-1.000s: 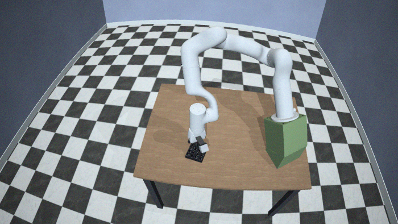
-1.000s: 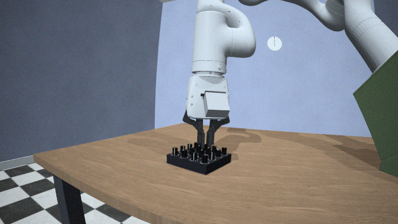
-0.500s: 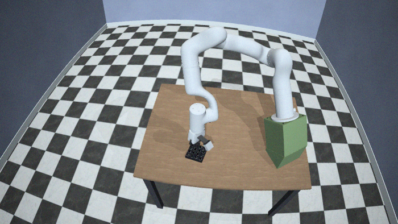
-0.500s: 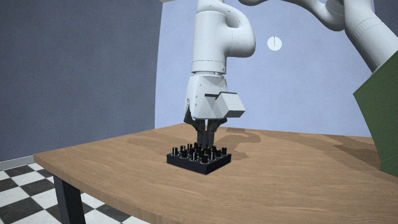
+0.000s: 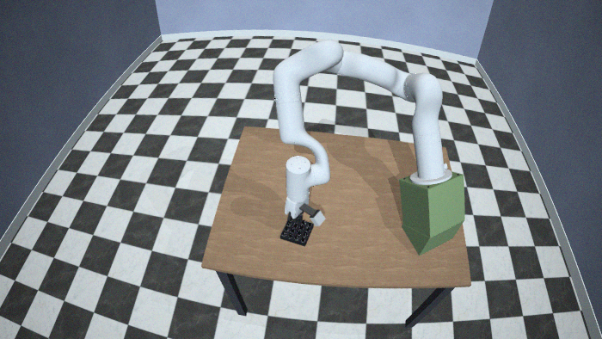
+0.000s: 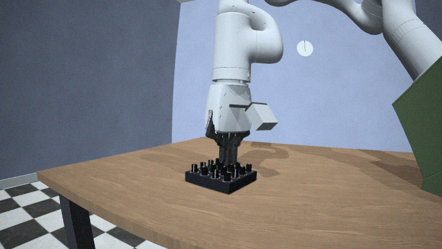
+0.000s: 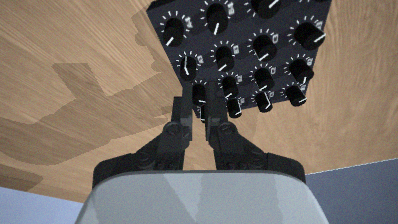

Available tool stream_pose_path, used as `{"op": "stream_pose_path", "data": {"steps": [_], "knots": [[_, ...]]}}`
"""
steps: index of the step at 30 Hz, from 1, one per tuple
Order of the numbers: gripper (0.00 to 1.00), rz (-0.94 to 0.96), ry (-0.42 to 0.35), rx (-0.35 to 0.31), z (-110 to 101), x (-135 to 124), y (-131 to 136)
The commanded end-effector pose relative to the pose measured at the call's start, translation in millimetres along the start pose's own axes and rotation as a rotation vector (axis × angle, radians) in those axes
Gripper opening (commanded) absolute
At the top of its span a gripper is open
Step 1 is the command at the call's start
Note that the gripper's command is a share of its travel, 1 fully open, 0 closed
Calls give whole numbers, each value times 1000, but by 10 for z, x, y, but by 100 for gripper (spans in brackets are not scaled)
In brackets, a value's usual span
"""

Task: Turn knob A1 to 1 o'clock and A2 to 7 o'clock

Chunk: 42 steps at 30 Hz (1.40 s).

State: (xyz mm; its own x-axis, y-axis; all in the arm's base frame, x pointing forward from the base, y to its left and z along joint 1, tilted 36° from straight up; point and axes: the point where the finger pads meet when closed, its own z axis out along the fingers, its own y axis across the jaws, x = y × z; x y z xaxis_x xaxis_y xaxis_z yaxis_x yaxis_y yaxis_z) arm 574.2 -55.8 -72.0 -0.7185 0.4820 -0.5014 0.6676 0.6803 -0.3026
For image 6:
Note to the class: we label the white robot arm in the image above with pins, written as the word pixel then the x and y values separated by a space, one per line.
pixel 237 44

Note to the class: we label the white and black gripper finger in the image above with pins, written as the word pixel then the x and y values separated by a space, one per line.
pixel 222 140
pixel 234 142

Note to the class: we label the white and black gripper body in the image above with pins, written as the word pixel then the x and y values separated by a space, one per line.
pixel 228 119

